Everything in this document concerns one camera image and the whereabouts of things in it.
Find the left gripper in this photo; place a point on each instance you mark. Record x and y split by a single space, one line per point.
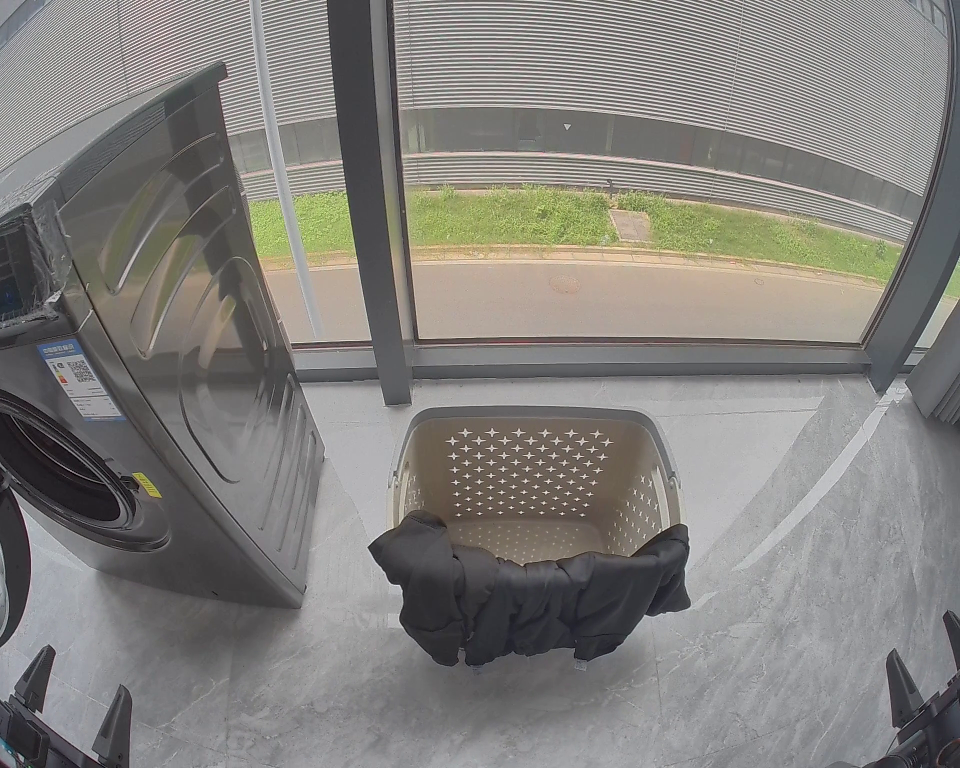
37 739

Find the black garment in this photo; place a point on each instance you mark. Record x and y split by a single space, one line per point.
525 607

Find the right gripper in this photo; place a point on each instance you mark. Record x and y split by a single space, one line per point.
934 731

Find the washing machine door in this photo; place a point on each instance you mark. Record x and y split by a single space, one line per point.
13 570

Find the cream laundry basket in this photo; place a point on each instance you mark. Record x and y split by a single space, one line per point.
525 480

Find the window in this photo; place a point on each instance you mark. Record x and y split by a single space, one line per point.
373 225

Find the grey washing machine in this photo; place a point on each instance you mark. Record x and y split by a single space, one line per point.
187 360

